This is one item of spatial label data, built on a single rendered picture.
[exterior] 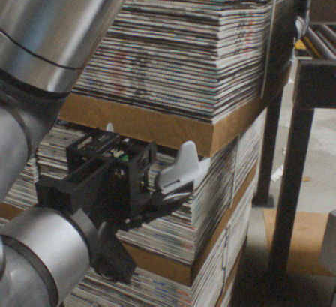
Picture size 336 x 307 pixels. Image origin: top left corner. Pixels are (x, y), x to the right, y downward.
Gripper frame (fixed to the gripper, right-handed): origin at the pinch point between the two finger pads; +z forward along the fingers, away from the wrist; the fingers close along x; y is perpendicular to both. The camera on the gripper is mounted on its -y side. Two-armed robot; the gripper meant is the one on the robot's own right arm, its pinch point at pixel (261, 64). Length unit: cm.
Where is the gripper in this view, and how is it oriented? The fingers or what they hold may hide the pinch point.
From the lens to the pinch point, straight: 90.0
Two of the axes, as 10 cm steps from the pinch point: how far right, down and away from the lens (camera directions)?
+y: 0.0, -8.8, -4.7
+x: 9.0, 2.1, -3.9
